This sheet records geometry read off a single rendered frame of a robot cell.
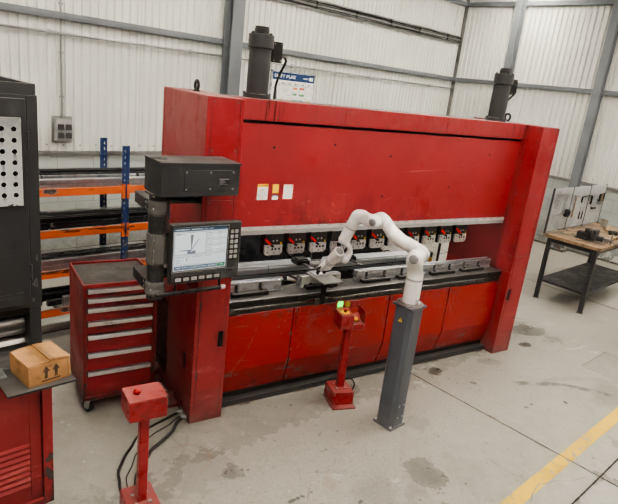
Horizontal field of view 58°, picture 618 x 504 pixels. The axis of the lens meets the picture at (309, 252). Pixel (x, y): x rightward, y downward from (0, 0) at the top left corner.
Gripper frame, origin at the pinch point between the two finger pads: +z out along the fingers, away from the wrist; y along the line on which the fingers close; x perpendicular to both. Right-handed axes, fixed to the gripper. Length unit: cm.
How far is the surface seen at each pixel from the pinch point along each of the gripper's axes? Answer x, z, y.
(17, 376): 64, -51, 225
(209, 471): 116, 36, 116
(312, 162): -60, -61, 16
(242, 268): -24, 26, 51
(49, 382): 71, -56, 213
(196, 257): 12, -59, 126
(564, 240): -34, 47, -421
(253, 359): 45, 47, 56
